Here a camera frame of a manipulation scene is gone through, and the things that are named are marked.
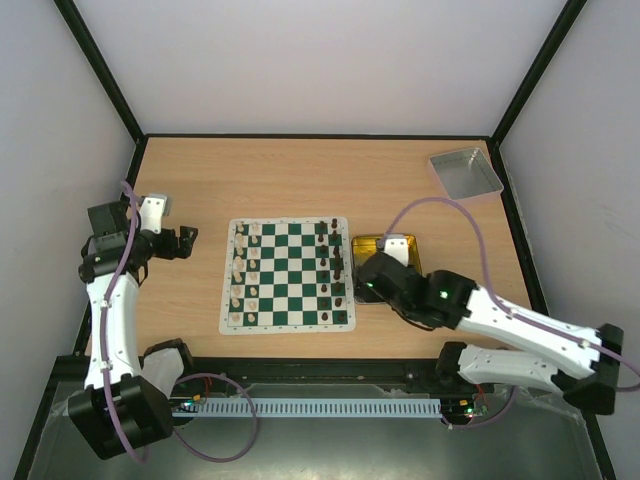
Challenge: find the green white chess board mat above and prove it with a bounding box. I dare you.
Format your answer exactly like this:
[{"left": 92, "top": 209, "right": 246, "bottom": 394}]
[{"left": 219, "top": 216, "right": 356, "bottom": 336}]

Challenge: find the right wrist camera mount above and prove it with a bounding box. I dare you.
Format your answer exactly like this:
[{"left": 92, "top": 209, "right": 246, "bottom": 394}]
[{"left": 379, "top": 234, "right": 410, "bottom": 267}]

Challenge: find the purple cable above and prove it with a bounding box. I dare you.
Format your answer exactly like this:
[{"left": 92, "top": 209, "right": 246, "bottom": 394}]
[
  {"left": 97, "top": 180, "right": 259, "bottom": 463},
  {"left": 377, "top": 196, "right": 640, "bottom": 432}
]

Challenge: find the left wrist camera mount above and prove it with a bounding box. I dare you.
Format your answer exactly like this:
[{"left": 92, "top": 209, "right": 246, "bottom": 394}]
[{"left": 138, "top": 193, "right": 172, "bottom": 234}]

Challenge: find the silver square metal tin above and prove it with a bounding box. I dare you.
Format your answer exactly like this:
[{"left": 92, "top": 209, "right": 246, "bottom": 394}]
[{"left": 428, "top": 147, "right": 504, "bottom": 202}]

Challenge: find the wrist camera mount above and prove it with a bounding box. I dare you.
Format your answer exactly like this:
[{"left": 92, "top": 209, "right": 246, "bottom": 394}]
[
  {"left": 379, "top": 234, "right": 410, "bottom": 267},
  {"left": 138, "top": 193, "right": 172, "bottom": 234}
]

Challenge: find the black aluminium frame rail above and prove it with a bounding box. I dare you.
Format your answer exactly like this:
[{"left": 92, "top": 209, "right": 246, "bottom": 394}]
[{"left": 49, "top": 355, "right": 581, "bottom": 393}]

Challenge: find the white slotted cable duct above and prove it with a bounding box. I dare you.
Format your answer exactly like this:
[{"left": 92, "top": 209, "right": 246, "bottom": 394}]
[{"left": 173, "top": 398, "right": 441, "bottom": 419}]

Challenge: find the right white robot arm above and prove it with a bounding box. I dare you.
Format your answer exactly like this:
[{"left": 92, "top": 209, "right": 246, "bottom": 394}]
[{"left": 356, "top": 252, "right": 624, "bottom": 415}]

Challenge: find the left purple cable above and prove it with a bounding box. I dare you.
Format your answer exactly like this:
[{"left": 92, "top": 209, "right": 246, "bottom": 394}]
[{"left": 97, "top": 180, "right": 259, "bottom": 463}]

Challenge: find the gold metal tin tray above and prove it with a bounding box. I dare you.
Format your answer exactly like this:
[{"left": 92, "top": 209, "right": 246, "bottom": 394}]
[{"left": 351, "top": 234, "right": 422, "bottom": 305}]

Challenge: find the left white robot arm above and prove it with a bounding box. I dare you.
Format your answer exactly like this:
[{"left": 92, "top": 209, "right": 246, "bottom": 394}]
[{"left": 68, "top": 194, "right": 198, "bottom": 460}]

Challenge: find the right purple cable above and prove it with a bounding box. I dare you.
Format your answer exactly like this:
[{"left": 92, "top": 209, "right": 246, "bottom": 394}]
[{"left": 377, "top": 196, "right": 640, "bottom": 432}]

